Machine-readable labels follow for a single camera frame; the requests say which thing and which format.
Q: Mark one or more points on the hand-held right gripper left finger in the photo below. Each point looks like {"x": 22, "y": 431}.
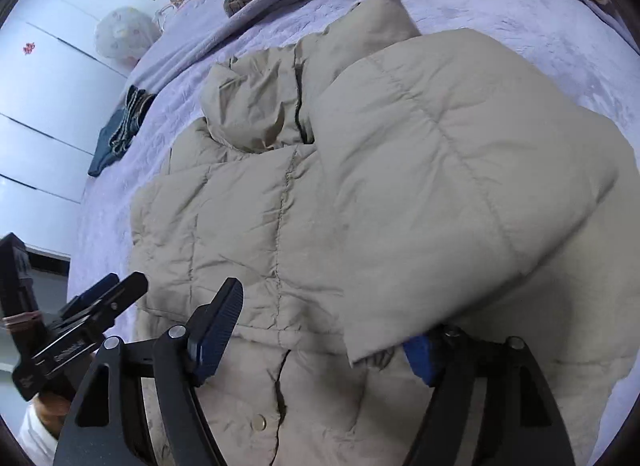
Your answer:
{"x": 215, "y": 336}

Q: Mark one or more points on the white wardrobe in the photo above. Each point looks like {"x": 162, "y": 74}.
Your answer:
{"x": 45, "y": 95}

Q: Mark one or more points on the beige puffer jacket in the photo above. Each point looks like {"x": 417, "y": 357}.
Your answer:
{"x": 400, "y": 170}

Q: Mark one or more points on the white patterned pillow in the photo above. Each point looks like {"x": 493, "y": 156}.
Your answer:
{"x": 122, "y": 30}

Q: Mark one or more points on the dark blue folded clothes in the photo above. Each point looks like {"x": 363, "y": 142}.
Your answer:
{"x": 107, "y": 145}

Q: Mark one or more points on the purple bedspread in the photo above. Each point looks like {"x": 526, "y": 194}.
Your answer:
{"x": 525, "y": 20}

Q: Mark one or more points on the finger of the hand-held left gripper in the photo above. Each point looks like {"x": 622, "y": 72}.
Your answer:
{"x": 125, "y": 293}
{"x": 95, "y": 291}

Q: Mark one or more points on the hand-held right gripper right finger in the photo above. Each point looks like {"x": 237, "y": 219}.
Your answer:
{"x": 422, "y": 358}

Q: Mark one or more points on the red wardrobe door decoration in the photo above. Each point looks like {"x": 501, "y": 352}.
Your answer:
{"x": 29, "y": 48}

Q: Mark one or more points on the person's left forearm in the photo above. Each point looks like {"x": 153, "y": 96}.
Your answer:
{"x": 47, "y": 408}

